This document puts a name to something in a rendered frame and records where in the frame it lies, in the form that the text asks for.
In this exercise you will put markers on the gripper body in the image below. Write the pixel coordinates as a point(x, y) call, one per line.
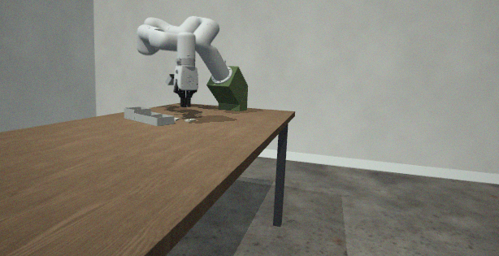
point(186, 77)

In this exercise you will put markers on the grey open-top bin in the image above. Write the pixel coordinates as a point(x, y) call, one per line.
point(142, 114)

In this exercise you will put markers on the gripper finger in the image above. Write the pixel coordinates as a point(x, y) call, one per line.
point(181, 94)
point(189, 94)

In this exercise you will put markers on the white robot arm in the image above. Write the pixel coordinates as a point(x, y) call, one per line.
point(195, 34)

